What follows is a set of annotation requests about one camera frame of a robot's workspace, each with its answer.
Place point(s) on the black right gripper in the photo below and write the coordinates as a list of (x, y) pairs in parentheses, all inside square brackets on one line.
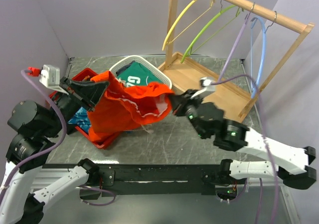
[(179, 101)]

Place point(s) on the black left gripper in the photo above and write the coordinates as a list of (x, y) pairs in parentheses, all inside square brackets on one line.
[(85, 92)]

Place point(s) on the orange drawstring shorts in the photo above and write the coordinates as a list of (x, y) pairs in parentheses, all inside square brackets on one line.
[(126, 108)]

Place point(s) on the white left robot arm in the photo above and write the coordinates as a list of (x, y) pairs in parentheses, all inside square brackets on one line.
[(28, 151)]

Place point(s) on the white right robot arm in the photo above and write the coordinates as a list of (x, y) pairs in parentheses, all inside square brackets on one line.
[(278, 161)]

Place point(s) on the blue patterned shorts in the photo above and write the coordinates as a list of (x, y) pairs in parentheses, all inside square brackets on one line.
[(80, 121)]

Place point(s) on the green shorts with white letters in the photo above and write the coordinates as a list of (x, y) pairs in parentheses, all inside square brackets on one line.
[(135, 74)]

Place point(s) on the purple plastic hanger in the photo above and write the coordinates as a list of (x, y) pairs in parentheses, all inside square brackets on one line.
[(235, 44)]

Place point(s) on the yellow plastic hanger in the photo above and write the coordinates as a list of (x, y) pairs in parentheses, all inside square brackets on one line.
[(168, 40)]

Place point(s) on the green plastic hanger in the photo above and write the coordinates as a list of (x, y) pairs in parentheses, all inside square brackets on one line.
[(191, 49)]

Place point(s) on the red plastic tray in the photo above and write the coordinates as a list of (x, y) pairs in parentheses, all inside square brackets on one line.
[(86, 75)]

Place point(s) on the wooden clothes rack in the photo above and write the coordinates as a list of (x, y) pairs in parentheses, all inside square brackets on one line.
[(234, 100)]

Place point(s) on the white perforated plastic basket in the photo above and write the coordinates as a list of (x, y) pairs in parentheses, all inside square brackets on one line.
[(154, 70)]

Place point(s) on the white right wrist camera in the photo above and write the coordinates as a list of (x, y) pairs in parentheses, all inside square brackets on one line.
[(207, 83)]

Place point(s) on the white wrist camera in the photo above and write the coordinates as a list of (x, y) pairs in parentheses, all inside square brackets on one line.
[(50, 76), (207, 83)]

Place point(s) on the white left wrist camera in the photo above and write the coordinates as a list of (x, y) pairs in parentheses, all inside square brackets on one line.
[(50, 76)]

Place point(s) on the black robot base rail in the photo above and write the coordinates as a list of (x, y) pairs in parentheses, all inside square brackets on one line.
[(138, 179)]

